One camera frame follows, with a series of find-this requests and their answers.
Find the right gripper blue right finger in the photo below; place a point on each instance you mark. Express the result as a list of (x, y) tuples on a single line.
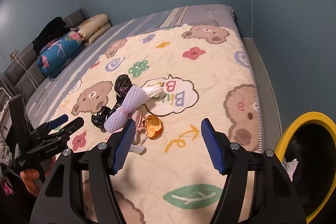
[(213, 146)]

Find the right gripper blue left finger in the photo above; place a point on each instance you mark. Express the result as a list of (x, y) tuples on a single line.
[(122, 148)]

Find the pink cloth bundle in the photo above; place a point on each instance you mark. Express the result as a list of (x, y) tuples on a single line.
[(140, 137)]

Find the white foam net sleeve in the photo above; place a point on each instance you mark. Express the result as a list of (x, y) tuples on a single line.
[(134, 98)]

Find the white tissue wad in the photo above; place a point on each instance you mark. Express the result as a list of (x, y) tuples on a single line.
[(153, 90)]

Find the black patterned plastic bag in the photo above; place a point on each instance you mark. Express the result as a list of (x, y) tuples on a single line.
[(121, 86)]

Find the white tissue bundle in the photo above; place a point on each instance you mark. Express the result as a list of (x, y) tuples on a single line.
[(290, 167)]

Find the yellow rimmed black trash bin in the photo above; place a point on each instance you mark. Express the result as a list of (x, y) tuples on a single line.
[(310, 139)]

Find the person's left hand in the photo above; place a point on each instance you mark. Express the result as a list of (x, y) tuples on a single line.
[(29, 176)]

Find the grey striped bed mattress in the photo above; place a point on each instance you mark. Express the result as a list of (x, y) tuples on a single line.
[(42, 104)]

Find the cream bear print quilt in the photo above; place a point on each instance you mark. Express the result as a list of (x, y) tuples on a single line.
[(204, 73)]

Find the grey padded headboard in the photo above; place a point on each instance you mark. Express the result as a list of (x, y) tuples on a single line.
[(23, 75)]

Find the blue floral folded quilt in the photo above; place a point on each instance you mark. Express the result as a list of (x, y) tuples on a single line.
[(58, 54)]

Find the black clothing pile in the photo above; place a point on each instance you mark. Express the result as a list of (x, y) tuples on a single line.
[(55, 29)]

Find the beige folded blanket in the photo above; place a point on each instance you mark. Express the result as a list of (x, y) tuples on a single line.
[(93, 28)]

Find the wall power socket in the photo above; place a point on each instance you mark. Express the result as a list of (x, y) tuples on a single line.
[(13, 53)]

